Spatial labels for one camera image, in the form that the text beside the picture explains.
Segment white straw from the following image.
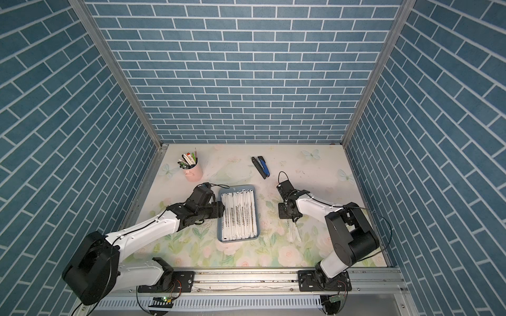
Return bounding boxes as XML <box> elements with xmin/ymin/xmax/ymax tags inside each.
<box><xmin>227</xmin><ymin>193</ymin><xmax>237</xmax><ymax>240</ymax></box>
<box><xmin>221</xmin><ymin>194</ymin><xmax>230</xmax><ymax>242</ymax></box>

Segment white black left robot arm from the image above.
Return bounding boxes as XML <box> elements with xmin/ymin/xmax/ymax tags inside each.
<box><xmin>62</xmin><ymin>182</ymin><xmax>225</xmax><ymax>305</ymax></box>

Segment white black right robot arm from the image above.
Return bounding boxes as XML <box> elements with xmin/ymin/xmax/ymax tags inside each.
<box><xmin>276</xmin><ymin>180</ymin><xmax>380</xmax><ymax>291</ymax></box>

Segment white straws pile right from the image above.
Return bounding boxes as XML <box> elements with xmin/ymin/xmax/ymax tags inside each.
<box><xmin>287</xmin><ymin>219</ymin><xmax>302</xmax><ymax>243</ymax></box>

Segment blue storage box tray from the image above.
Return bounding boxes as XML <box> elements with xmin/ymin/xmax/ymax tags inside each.
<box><xmin>217</xmin><ymin>185</ymin><xmax>260</xmax><ymax>243</ymax></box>

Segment pink pen cup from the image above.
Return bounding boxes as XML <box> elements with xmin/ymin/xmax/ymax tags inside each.
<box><xmin>183</xmin><ymin>159</ymin><xmax>203</xmax><ymax>182</ymax></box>

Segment pens in cup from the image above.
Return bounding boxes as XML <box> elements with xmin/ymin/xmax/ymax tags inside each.
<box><xmin>178</xmin><ymin>150</ymin><xmax>198</xmax><ymax>170</ymax></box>

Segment blue black stapler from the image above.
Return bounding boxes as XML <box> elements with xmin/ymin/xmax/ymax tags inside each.
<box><xmin>251</xmin><ymin>156</ymin><xmax>270</xmax><ymax>179</ymax></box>

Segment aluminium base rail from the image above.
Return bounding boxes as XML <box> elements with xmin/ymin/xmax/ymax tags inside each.
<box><xmin>78</xmin><ymin>266</ymin><xmax>412</xmax><ymax>297</ymax></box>

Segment white ribbed cable duct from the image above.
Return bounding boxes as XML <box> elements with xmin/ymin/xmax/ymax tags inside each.
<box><xmin>97</xmin><ymin>294</ymin><xmax>322</xmax><ymax>312</ymax></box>

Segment aluminium corner post left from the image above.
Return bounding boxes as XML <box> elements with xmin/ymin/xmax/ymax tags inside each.
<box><xmin>68</xmin><ymin>0</ymin><xmax>163</xmax><ymax>149</ymax></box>

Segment aluminium corner post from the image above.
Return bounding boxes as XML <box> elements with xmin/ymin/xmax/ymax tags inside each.
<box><xmin>68</xmin><ymin>0</ymin><xmax>163</xmax><ymax>149</ymax></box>
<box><xmin>341</xmin><ymin>0</ymin><xmax>416</xmax><ymax>148</ymax></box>

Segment aluminium corner post right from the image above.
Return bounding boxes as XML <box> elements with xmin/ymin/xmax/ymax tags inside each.
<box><xmin>341</xmin><ymin>0</ymin><xmax>416</xmax><ymax>148</ymax></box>

